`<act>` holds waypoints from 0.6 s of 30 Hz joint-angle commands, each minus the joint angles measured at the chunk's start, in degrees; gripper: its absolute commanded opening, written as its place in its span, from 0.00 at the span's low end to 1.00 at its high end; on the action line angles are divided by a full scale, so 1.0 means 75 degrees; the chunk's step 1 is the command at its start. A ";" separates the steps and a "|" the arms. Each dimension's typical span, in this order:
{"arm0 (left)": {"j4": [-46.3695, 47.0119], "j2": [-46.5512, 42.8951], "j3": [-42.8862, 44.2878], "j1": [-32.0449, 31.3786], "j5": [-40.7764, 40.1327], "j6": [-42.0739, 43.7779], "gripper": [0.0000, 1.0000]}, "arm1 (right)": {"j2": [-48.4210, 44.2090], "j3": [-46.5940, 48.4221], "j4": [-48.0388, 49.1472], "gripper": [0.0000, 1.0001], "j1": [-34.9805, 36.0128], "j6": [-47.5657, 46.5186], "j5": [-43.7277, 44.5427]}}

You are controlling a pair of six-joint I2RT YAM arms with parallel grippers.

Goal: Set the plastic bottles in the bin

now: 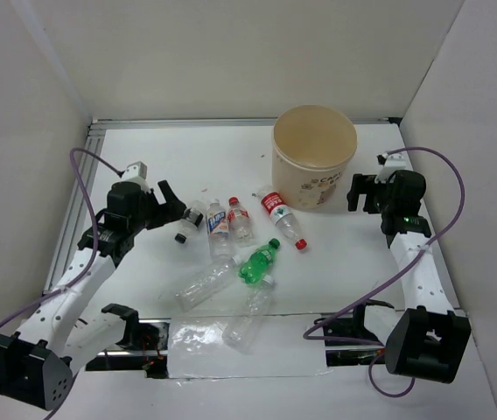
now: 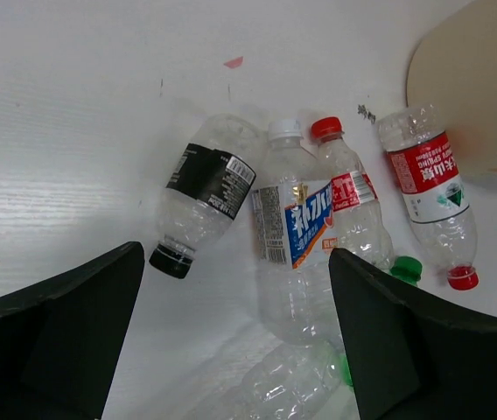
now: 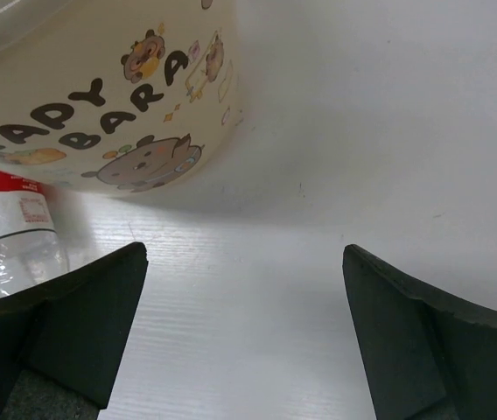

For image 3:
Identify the cream capybara plastic bin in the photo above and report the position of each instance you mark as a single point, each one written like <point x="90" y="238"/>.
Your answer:
<point x="116" y="97"/>

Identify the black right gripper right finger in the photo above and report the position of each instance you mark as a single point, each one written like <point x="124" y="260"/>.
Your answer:
<point x="427" y="354"/>

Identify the red green label water bottle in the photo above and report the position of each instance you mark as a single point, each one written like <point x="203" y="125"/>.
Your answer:
<point x="31" y="252"/>

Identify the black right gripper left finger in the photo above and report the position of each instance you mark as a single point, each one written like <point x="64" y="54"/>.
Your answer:
<point x="62" y="341"/>

